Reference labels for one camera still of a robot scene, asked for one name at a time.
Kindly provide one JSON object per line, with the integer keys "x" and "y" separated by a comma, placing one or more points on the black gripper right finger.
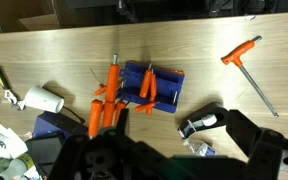
{"x": 270, "y": 153}

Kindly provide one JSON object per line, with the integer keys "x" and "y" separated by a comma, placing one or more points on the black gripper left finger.
{"x": 117, "y": 160}

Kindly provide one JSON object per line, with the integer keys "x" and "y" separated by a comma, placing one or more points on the white item in tray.
{"x": 209, "y": 120}

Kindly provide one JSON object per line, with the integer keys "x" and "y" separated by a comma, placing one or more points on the clear plastic water bottle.
{"x": 199, "y": 148}

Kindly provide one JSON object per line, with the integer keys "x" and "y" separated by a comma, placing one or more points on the black flat device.
{"x": 45, "y": 150}

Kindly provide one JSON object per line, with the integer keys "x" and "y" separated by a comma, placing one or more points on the black and silver tool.
{"x": 197, "y": 125}

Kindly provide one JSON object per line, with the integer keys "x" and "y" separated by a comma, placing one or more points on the blue box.
{"x": 47, "y": 123}

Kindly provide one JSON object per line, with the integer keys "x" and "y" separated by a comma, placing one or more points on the blue hex key rack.
{"x": 165, "y": 88}

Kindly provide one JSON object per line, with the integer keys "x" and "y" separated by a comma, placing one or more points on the white paper cup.
{"x": 44, "y": 99}

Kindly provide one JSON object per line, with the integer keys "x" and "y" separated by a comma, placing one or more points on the spray bottle with yellow label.
{"x": 15, "y": 166}

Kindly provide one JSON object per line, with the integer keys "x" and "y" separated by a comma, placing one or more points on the white papers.
{"x": 12, "y": 141}

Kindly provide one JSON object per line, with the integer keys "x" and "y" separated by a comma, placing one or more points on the small white scrap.
{"x": 250, "y": 17}

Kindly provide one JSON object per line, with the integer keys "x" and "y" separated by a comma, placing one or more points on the cardboard box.
{"x": 24, "y": 13}

